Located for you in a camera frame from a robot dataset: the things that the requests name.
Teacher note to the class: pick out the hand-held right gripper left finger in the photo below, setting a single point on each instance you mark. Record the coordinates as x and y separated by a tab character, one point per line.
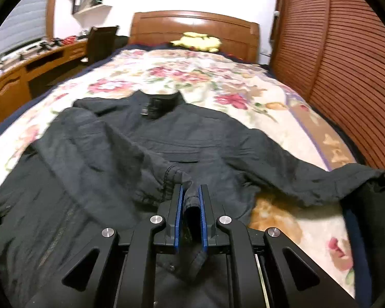
179	218

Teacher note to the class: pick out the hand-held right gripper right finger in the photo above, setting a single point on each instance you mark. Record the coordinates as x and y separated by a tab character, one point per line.
202	218

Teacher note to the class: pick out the black jacket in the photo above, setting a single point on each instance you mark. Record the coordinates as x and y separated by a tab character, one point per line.
131	141

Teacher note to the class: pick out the floral blanket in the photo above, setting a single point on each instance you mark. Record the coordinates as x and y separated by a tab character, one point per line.
227	77

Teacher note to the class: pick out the yellow plush toy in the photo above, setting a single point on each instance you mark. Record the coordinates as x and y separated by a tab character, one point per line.
195	40

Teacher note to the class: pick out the dark chair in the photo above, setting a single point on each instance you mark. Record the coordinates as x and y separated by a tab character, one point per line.
99	43

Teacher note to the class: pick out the wooden bed headboard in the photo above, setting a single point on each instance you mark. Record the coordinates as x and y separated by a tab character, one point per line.
179	22

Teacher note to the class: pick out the red basket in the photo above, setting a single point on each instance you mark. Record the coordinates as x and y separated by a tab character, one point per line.
69	40

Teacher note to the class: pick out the wooden louvered wardrobe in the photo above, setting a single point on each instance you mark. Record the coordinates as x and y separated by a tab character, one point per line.
340	54

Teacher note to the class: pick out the wooden desk with cabinets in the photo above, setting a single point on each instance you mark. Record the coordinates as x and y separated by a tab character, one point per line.
9	86

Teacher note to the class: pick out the grey window blind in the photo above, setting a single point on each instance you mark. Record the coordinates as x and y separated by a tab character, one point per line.
25	29

